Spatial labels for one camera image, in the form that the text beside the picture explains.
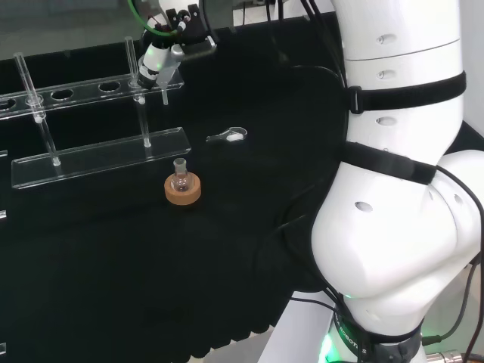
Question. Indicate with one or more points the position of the small round-bottom glass flask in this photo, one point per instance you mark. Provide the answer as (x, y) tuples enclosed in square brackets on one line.
[(180, 181)]

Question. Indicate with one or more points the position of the translucent plastic funnel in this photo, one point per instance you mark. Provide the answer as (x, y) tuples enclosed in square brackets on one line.
[(165, 96)]

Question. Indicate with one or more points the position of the black bench cloth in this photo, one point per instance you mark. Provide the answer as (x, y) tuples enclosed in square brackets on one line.
[(189, 257)]

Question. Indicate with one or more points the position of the glass weighing funnel with powder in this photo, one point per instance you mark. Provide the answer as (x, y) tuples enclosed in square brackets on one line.
[(233, 135)]

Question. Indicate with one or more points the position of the black tripod pole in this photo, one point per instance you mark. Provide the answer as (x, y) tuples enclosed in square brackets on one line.
[(281, 8)]

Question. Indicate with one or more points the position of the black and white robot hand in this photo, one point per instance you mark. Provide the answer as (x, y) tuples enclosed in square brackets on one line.
[(189, 34)]

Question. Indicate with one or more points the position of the clear acrylic funnel stand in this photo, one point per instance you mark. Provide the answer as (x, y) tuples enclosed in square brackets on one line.
[(102, 157)]

